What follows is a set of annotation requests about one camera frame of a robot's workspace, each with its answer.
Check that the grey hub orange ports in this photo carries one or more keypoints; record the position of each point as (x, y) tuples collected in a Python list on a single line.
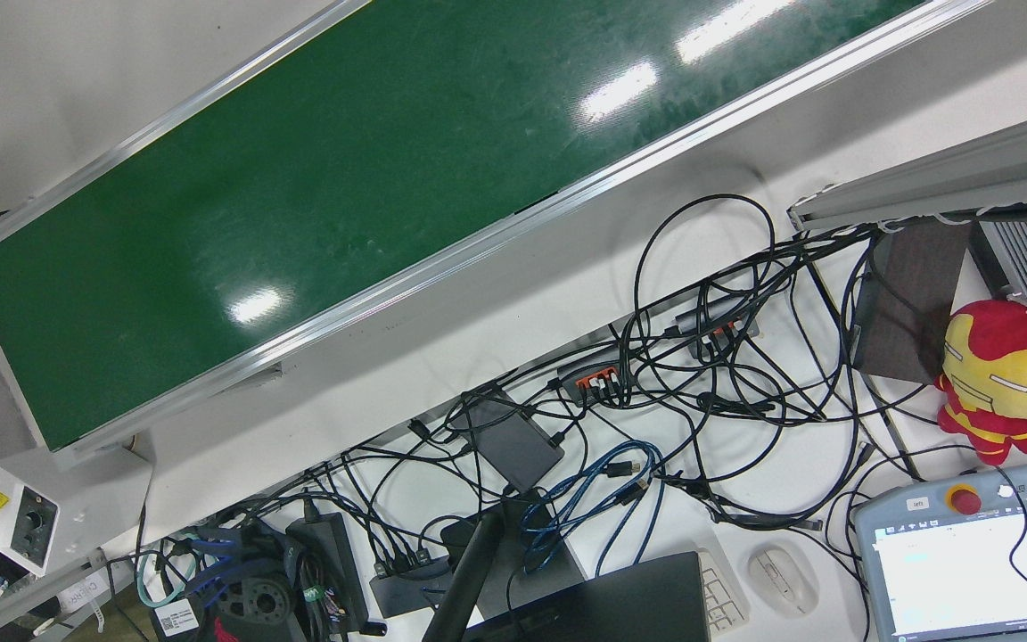
[(589, 367), (718, 312)]

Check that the black flat adapter box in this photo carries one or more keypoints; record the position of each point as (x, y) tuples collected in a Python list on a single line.
[(505, 441)]

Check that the green conveyor belt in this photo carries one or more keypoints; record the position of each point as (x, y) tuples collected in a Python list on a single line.
[(344, 178)]

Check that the black monitor stand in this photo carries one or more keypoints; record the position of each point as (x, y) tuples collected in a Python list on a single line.
[(469, 575)]

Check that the grey docking station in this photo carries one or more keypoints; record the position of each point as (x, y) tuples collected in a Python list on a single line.
[(406, 588)]

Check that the black power brick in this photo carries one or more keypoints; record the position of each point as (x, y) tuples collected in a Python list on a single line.
[(326, 553)]

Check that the white keyboard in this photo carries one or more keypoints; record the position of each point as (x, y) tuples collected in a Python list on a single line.
[(720, 599)]

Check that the white computer mouse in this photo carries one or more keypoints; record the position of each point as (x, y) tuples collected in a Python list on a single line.
[(776, 578)]

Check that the dark brown panel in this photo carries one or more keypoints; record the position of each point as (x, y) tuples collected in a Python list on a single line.
[(910, 303)]

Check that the white label tag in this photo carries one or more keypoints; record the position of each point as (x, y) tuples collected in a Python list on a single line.
[(178, 617)]

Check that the aluminium profile beam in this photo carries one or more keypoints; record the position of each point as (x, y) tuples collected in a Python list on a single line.
[(941, 178)]

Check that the white conveyor control box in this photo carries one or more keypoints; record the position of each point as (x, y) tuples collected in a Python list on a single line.
[(77, 499)]

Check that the red yellow plush toy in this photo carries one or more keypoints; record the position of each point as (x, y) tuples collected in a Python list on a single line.
[(1004, 357)]

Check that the grey robot teach pendant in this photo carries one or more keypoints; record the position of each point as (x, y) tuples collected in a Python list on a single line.
[(968, 571)]

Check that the black round mount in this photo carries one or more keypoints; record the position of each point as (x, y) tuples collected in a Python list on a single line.
[(255, 606)]

